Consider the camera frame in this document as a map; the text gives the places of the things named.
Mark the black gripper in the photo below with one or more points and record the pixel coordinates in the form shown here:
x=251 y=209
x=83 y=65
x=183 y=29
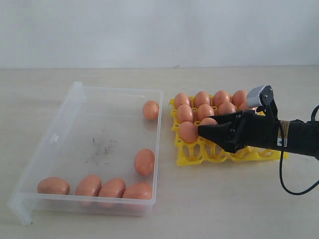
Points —
x=265 y=131

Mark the clear plastic bin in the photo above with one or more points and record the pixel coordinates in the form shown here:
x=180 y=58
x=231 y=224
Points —
x=97 y=130

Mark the brown egg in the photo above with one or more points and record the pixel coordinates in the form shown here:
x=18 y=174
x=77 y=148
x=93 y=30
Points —
x=185 y=113
x=53 y=185
x=226 y=108
x=244 y=106
x=89 y=186
x=144 y=161
x=151 y=110
x=204 y=111
x=113 y=188
x=208 y=121
x=141 y=191
x=188 y=132

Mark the brown egg packed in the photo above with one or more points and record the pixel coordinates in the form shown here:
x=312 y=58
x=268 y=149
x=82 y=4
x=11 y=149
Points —
x=239 y=97
x=181 y=99
x=201 y=98
x=220 y=97

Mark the yellow plastic egg tray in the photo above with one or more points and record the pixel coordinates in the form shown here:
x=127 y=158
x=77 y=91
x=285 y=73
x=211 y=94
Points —
x=204 y=150

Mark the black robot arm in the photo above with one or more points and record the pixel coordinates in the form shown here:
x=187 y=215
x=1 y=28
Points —
x=238 y=130

